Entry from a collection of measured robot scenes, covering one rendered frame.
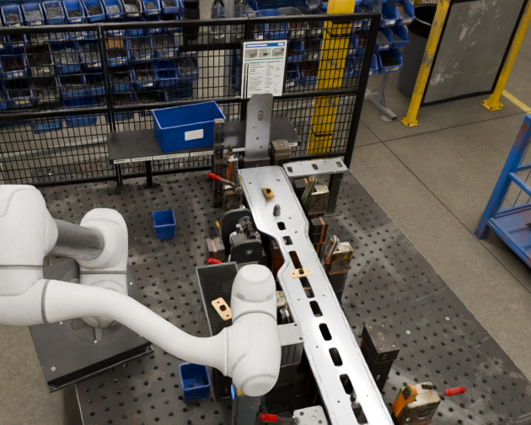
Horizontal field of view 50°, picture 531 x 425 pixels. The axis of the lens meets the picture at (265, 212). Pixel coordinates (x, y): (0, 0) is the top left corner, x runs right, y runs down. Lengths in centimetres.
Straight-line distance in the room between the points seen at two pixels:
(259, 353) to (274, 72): 179
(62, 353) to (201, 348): 99
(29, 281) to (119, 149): 137
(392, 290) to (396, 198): 170
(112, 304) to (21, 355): 194
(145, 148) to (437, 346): 153
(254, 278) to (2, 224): 57
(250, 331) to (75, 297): 41
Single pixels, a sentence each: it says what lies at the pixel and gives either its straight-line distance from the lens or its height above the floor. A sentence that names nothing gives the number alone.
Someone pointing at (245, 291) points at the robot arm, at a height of 158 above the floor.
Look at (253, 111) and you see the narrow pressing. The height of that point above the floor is 125.
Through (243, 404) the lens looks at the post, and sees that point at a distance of 168.
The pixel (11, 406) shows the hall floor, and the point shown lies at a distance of 310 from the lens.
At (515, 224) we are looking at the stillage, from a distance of 405.
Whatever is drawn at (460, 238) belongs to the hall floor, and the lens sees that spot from 403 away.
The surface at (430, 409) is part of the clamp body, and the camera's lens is 187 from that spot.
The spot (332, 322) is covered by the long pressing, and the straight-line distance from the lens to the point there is 200.
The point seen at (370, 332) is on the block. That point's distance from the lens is 197.
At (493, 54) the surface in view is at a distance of 531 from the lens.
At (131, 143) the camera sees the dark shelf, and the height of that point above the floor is 103.
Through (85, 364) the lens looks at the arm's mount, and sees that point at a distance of 218.
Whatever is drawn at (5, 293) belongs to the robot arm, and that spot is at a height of 156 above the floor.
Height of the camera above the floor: 256
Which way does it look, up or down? 41 degrees down
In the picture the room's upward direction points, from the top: 5 degrees clockwise
